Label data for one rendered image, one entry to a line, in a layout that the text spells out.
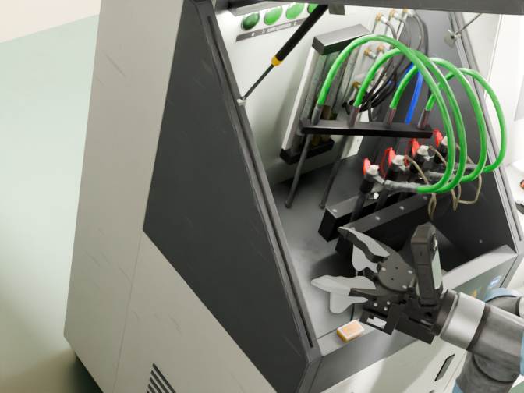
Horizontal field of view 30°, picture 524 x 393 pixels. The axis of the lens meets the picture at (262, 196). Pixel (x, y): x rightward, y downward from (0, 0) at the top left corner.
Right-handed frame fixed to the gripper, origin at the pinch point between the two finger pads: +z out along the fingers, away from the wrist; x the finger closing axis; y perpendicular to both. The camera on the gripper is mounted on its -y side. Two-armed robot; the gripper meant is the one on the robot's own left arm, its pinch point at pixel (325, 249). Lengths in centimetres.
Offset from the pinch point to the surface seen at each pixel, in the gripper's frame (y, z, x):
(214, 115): 13, 33, 45
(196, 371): 82, 22, 47
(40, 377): 137, 71, 73
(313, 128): 26, 18, 77
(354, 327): 44, -8, 40
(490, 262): 41, -31, 77
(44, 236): 130, 99, 123
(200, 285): 57, 26, 47
